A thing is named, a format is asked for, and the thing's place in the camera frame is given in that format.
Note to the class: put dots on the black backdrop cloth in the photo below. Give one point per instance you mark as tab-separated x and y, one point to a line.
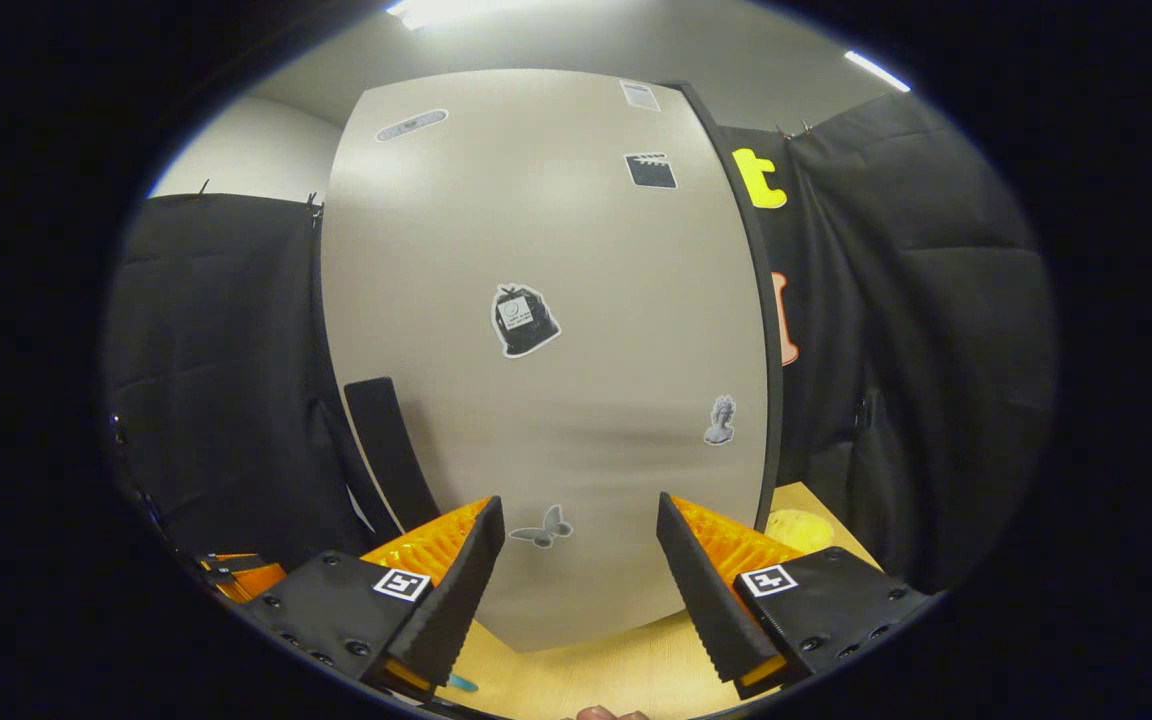
936	330

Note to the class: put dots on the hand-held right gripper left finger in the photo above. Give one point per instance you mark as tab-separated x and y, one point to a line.
456	590

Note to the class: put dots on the large ceiling light panel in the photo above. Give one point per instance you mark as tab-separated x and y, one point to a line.
446	10

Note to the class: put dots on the small teal object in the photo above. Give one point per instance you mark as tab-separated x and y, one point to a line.
463	684

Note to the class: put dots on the light grey cabinet door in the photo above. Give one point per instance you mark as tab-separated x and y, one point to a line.
586	420

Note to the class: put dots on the small ceiling light panel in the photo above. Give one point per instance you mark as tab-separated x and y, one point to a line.
876	70

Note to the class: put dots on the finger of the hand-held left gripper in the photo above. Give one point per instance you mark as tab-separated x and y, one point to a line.
231	561
256	583

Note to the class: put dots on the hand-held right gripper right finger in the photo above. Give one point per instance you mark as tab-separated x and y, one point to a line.
701	590

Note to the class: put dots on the yellow lumpy round object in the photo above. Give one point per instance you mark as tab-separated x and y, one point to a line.
801	530

